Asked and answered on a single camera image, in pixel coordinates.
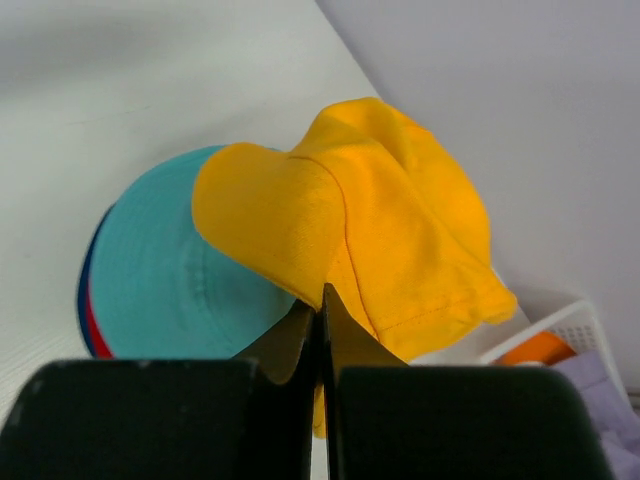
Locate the blue bucket hat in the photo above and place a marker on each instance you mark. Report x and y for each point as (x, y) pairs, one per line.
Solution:
(84, 281)

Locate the white plastic basket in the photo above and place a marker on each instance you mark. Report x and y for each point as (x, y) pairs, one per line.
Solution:
(576, 323)

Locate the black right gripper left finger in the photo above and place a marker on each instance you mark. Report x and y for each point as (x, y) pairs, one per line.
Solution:
(248, 417)

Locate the lilac bucket hat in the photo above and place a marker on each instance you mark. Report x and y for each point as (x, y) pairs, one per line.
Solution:
(612, 416)

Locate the teal bucket hat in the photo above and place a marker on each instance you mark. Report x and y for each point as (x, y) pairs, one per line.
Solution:
(159, 291)

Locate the yellow bucket hat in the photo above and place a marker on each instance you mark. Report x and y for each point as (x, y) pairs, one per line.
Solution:
(369, 202)

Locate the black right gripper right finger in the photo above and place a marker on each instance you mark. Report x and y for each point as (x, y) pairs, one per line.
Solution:
(388, 420)

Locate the red bucket hat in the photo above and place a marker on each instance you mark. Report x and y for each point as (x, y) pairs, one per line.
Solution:
(96, 344)

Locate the orange bucket hat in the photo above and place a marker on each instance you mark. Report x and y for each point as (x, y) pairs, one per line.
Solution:
(543, 348)

